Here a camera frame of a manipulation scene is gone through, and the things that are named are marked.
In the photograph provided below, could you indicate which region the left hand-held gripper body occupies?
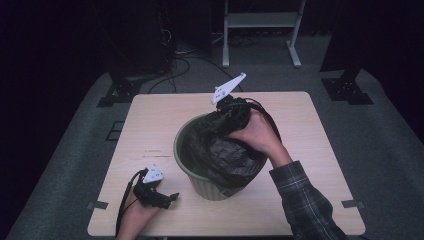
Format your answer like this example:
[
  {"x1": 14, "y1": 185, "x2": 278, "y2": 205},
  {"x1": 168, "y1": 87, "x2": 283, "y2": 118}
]
[{"x1": 133, "y1": 163, "x2": 172, "y2": 210}]

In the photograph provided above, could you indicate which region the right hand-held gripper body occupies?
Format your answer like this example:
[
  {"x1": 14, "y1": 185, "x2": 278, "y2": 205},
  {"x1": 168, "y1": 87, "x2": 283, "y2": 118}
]
[{"x1": 210, "y1": 72, "x2": 253, "y2": 136}]

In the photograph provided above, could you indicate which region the green plastic trash bin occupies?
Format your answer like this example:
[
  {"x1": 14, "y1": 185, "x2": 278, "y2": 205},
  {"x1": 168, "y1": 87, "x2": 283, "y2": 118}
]
[{"x1": 173, "y1": 113, "x2": 268, "y2": 202}]

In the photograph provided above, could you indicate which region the black plastic garbage bag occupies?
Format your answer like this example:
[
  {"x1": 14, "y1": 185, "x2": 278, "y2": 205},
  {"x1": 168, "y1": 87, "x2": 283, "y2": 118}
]
[{"x1": 178, "y1": 111, "x2": 269, "y2": 198}]

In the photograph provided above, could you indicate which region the person's left hand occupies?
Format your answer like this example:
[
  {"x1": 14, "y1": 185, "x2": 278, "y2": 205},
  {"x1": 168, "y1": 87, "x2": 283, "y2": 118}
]
[{"x1": 115, "y1": 189, "x2": 162, "y2": 240}]

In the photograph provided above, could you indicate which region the person's right hand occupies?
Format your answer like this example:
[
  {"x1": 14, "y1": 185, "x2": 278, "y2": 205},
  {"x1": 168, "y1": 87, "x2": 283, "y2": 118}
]
[{"x1": 226, "y1": 108, "x2": 285, "y2": 168}]

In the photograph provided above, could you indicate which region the grey tape piece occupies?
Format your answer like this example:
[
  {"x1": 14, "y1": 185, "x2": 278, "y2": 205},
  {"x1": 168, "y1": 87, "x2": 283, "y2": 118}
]
[
  {"x1": 341, "y1": 199, "x2": 366, "y2": 209},
  {"x1": 87, "y1": 200, "x2": 109, "y2": 211}
]

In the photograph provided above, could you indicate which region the black tape floor marking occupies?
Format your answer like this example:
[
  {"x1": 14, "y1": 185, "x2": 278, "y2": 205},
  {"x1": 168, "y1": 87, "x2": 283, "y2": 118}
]
[{"x1": 105, "y1": 120, "x2": 125, "y2": 142}]

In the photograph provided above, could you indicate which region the white metal stand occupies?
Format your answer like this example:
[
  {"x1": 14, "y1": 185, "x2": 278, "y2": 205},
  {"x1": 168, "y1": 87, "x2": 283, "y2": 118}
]
[{"x1": 222, "y1": 0, "x2": 307, "y2": 69}]

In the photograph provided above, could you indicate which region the black stand base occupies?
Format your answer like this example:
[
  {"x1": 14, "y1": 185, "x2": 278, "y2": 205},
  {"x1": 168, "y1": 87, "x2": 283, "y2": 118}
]
[
  {"x1": 320, "y1": 68, "x2": 374, "y2": 106},
  {"x1": 96, "y1": 71, "x2": 143, "y2": 108}
]

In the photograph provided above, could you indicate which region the dark equipment cabinet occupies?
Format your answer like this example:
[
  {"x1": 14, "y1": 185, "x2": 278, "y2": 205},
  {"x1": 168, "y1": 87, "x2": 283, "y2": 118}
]
[{"x1": 109, "y1": 0, "x2": 175, "y2": 77}]

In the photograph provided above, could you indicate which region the left hand-held gripper black cable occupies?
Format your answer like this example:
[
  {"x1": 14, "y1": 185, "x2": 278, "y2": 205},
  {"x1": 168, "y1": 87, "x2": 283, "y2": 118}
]
[{"x1": 114, "y1": 169, "x2": 149, "y2": 238}]

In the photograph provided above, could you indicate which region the hand-held gripper black cable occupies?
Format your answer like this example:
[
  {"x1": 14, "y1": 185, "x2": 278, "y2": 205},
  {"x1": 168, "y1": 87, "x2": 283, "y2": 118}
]
[
  {"x1": 114, "y1": 169, "x2": 149, "y2": 238},
  {"x1": 233, "y1": 97, "x2": 283, "y2": 143}
]

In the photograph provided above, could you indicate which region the right hand-held gripper black cable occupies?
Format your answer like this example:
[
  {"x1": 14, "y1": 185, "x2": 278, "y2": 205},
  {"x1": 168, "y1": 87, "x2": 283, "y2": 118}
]
[{"x1": 233, "y1": 97, "x2": 283, "y2": 143}]

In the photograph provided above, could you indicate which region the black floor cable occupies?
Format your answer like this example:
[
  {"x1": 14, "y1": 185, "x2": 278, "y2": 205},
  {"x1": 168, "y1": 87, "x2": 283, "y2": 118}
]
[
  {"x1": 147, "y1": 57, "x2": 192, "y2": 94},
  {"x1": 176, "y1": 54, "x2": 244, "y2": 93}
]

